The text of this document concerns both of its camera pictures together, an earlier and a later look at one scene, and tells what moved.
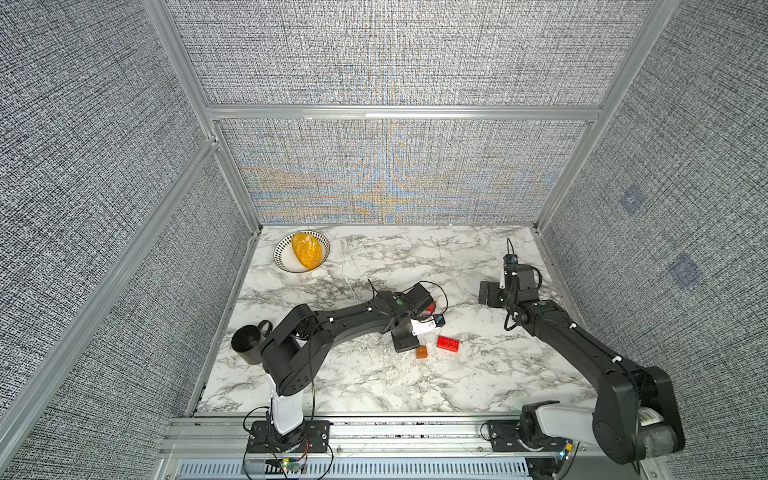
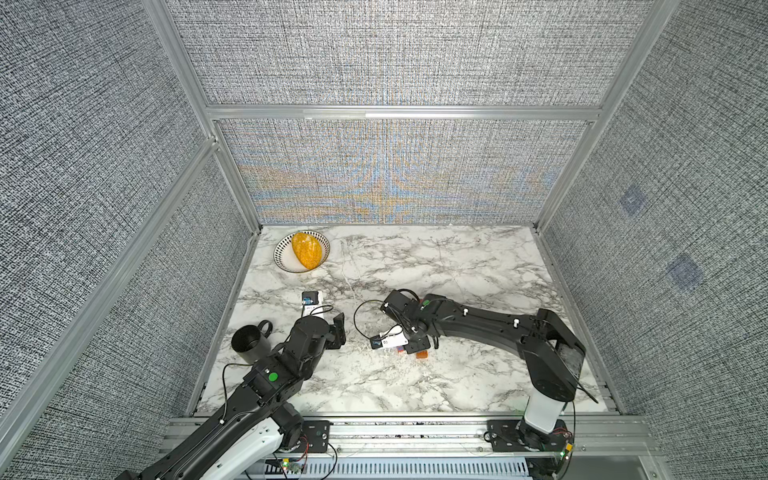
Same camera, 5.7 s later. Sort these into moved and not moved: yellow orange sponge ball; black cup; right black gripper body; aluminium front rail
Moved: right black gripper body
Not moved: black cup; aluminium front rail; yellow orange sponge ball
